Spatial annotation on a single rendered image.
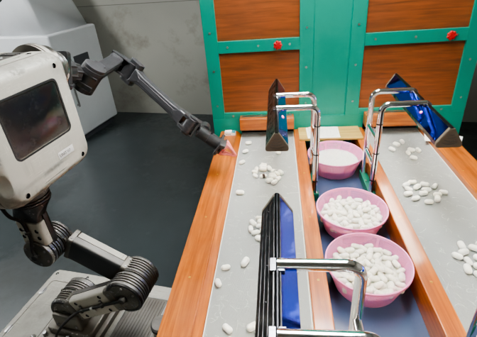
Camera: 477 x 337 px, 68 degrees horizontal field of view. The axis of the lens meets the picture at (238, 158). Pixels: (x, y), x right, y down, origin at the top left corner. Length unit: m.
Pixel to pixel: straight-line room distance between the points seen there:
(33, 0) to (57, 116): 3.10
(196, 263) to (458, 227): 0.94
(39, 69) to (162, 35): 3.36
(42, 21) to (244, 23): 2.58
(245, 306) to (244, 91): 1.22
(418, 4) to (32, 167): 1.74
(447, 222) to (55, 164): 1.32
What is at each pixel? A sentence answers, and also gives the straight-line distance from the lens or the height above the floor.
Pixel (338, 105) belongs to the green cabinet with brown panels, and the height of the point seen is 0.90.
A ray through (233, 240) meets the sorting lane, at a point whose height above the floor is 0.74.
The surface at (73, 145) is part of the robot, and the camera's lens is 1.15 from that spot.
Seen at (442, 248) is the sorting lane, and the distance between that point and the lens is 1.40.
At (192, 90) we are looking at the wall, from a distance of 4.39.
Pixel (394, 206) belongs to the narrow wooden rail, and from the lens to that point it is 1.49.
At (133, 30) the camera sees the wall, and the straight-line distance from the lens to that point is 4.51.
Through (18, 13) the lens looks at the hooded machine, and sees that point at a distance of 4.19.
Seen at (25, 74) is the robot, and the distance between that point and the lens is 1.03.
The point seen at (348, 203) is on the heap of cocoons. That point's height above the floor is 0.74.
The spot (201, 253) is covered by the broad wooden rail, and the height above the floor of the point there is 0.77.
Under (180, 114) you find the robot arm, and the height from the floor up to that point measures 1.07.
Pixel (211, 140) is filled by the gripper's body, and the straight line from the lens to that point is 1.56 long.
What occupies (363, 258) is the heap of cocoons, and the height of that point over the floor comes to 0.74.
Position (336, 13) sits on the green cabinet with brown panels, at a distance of 1.92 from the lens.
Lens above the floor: 1.63
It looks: 29 degrees down
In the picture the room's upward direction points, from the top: 5 degrees counter-clockwise
